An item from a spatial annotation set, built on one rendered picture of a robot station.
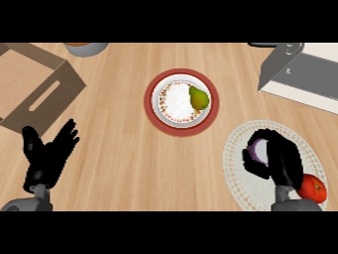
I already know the green pear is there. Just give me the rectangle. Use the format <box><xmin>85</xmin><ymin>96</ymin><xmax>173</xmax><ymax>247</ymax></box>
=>
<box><xmin>188</xmin><ymin>85</ymin><xmax>212</xmax><ymax>111</ymax></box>

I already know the brown wooden box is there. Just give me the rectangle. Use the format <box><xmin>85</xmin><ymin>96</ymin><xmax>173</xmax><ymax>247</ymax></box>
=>
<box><xmin>0</xmin><ymin>43</ymin><xmax>88</xmax><ymax>137</ymax></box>

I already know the red tomato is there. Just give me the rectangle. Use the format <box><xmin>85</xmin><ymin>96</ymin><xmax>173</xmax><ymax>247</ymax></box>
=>
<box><xmin>295</xmin><ymin>174</ymin><xmax>328</xmax><ymax>204</ymax></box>

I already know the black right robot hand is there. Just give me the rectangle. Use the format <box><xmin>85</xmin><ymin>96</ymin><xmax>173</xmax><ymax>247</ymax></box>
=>
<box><xmin>243</xmin><ymin>128</ymin><xmax>306</xmax><ymax>191</ymax></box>

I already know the round red placemat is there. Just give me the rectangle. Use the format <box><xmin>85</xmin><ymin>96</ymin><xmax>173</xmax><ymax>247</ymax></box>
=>
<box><xmin>142</xmin><ymin>67</ymin><xmax>222</xmax><ymax>138</ymax></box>

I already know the white patterned plate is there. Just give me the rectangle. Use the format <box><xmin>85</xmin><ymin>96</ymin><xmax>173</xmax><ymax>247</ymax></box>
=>
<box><xmin>151</xmin><ymin>73</ymin><xmax>213</xmax><ymax>129</ymax></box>

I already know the black object at edge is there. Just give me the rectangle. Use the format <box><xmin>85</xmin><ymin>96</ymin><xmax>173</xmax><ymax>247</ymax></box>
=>
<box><xmin>247</xmin><ymin>43</ymin><xmax>280</xmax><ymax>49</ymax></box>

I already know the round white woven placemat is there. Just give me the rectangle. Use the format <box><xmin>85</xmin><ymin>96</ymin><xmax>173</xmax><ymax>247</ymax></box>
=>
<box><xmin>224</xmin><ymin>119</ymin><xmax>330</xmax><ymax>212</ymax></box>

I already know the grey bowl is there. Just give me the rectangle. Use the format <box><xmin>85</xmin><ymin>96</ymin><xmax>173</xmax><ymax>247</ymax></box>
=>
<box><xmin>63</xmin><ymin>43</ymin><xmax>110</xmax><ymax>59</ymax></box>

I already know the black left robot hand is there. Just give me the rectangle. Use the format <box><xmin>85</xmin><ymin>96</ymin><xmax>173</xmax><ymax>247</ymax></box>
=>
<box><xmin>21</xmin><ymin>118</ymin><xmax>82</xmax><ymax>195</ymax></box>

